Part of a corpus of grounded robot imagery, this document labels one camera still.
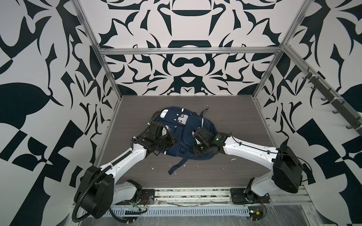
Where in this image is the small green circuit board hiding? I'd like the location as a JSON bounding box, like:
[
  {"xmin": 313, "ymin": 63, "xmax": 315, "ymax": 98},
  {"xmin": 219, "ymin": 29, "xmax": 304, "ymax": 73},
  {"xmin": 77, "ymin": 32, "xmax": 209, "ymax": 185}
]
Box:
[{"xmin": 248, "ymin": 205, "xmax": 267, "ymax": 222}]

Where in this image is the black corrugated cable hose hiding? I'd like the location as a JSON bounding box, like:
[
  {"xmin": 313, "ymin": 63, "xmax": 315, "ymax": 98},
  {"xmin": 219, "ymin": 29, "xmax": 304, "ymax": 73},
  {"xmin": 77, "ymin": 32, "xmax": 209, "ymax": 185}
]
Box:
[{"xmin": 71, "ymin": 166, "xmax": 112, "ymax": 223}]

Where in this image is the navy blue backpack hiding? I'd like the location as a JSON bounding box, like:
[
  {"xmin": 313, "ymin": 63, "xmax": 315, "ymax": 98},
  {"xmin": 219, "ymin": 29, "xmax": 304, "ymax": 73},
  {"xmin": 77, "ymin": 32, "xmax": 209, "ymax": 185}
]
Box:
[{"xmin": 155, "ymin": 106, "xmax": 217, "ymax": 175}]

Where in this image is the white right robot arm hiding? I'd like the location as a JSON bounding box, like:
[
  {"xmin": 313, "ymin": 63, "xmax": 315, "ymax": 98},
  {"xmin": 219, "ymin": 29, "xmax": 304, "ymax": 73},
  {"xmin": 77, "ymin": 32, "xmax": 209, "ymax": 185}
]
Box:
[{"xmin": 192, "ymin": 128, "xmax": 303, "ymax": 197}]

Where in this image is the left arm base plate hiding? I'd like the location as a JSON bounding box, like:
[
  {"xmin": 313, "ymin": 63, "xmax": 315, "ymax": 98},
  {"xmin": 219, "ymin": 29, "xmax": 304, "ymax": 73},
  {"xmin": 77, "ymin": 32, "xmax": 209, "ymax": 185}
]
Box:
[{"xmin": 115, "ymin": 189, "xmax": 155, "ymax": 205}]

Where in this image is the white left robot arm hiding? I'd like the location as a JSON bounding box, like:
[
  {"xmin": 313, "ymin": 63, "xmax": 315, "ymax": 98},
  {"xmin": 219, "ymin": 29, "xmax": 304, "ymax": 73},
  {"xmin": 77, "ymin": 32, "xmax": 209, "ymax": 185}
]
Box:
[{"xmin": 72, "ymin": 122, "xmax": 178, "ymax": 223}]

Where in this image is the white slotted cable duct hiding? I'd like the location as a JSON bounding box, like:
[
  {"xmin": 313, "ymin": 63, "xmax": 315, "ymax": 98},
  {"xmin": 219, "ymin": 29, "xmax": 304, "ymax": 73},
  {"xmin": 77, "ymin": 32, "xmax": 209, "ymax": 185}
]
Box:
[{"xmin": 107, "ymin": 205, "xmax": 251, "ymax": 218}]

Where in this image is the grey wall hook rack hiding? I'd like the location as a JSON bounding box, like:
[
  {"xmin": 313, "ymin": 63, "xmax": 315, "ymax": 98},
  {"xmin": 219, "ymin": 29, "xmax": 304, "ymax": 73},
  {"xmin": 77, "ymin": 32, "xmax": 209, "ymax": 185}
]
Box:
[{"xmin": 302, "ymin": 67, "xmax": 362, "ymax": 136}]

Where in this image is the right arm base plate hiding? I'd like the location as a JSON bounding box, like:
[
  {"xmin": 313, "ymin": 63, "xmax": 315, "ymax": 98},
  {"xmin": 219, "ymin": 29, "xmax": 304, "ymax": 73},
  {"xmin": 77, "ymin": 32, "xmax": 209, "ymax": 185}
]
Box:
[{"xmin": 230, "ymin": 188, "xmax": 270, "ymax": 205}]

